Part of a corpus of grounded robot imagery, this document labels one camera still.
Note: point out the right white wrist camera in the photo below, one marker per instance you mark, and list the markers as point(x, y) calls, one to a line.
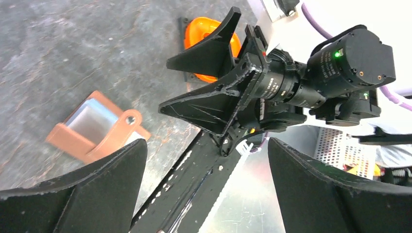
point(273, 10)

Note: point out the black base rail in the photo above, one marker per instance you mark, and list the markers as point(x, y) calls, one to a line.
point(152, 216)

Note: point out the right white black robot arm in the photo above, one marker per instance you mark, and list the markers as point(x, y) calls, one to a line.
point(339, 82)

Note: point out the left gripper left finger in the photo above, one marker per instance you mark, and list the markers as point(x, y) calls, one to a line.
point(97, 198)

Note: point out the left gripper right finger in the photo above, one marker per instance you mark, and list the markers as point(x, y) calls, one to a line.
point(315, 197)

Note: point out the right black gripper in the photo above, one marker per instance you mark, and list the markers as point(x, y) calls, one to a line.
point(252, 90)

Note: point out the brown leather card holder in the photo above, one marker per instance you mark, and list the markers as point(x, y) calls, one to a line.
point(96, 129)

